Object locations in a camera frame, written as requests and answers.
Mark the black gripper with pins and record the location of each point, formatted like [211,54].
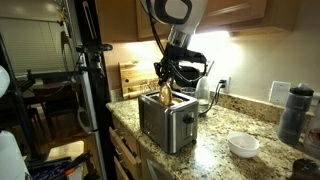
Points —
[175,55]

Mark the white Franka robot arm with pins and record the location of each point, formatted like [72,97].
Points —
[176,10]

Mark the stainless steel two-slot toaster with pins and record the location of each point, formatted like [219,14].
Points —
[163,123]

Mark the black coffee maker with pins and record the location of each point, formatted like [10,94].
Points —
[190,75]

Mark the clear glass measuring cup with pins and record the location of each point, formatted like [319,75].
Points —
[188,91]

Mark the wooden cutting board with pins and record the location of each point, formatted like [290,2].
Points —
[136,80]

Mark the black vertical stand pole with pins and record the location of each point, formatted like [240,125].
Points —
[101,100]

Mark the stainless steel refrigerator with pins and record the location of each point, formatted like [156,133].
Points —
[87,100]

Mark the wooden drawer cabinet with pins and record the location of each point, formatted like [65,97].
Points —
[126,150]

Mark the wooden upper cabinet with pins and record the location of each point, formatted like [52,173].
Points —
[240,11]

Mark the white ceramic bowl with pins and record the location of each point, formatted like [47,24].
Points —
[243,145]

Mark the dark dining chair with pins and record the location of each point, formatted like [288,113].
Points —
[56,106]

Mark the grey water bottle black cap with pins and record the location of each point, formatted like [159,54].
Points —
[295,113]

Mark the white window blinds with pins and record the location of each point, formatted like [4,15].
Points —
[33,46]

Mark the blue tool clutter pile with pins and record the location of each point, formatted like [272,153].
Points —
[56,166]

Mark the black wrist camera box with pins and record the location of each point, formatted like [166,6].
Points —
[195,56]

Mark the white wall outlet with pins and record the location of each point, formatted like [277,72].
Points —
[227,85]

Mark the black stereo camera bar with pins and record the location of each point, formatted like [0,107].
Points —
[95,47]

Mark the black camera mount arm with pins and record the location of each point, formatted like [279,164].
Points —
[56,72]

